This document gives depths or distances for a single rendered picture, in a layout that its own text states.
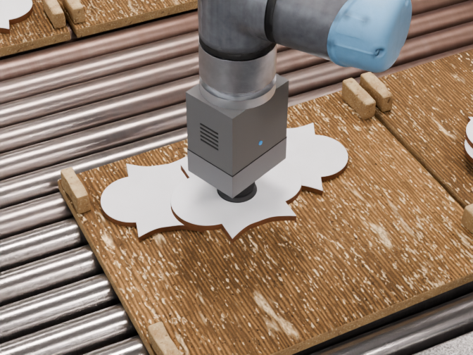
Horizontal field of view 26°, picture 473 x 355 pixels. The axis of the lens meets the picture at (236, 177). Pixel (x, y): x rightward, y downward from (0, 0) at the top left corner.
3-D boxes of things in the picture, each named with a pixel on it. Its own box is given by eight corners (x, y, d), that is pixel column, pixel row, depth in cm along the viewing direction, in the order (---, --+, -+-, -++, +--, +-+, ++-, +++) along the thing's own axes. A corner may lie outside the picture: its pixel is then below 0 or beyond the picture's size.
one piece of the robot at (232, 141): (225, 11, 104) (225, 135, 115) (162, 49, 99) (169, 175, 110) (299, 49, 99) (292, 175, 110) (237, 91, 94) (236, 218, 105)
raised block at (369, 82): (393, 110, 134) (395, 93, 132) (381, 114, 133) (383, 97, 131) (369, 85, 138) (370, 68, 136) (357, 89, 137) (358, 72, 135)
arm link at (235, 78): (181, 39, 97) (239, 5, 101) (182, 78, 100) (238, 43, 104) (240, 71, 93) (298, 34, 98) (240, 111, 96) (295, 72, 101)
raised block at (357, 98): (376, 117, 133) (377, 101, 131) (363, 122, 132) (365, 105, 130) (351, 92, 137) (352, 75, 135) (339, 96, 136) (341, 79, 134)
